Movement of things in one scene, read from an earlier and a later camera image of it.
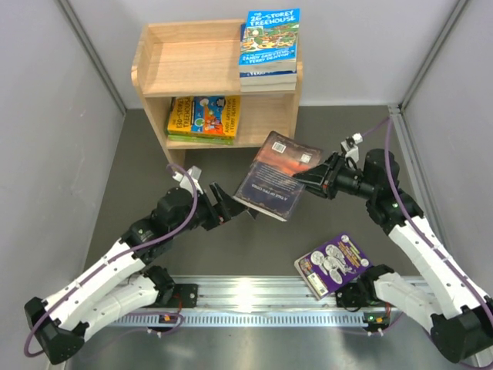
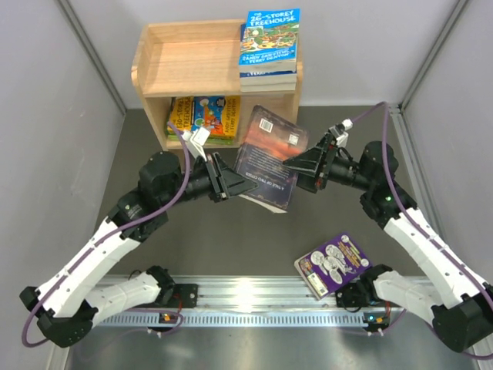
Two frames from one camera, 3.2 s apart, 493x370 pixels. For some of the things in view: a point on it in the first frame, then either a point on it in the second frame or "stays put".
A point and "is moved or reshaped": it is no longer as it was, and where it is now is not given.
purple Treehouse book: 330,267 stays put
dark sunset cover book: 268,185 is moved or reshaped
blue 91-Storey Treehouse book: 268,77 stays put
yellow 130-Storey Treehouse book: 203,116 stays put
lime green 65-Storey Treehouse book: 224,141 stays put
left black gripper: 226,209 to 224,180
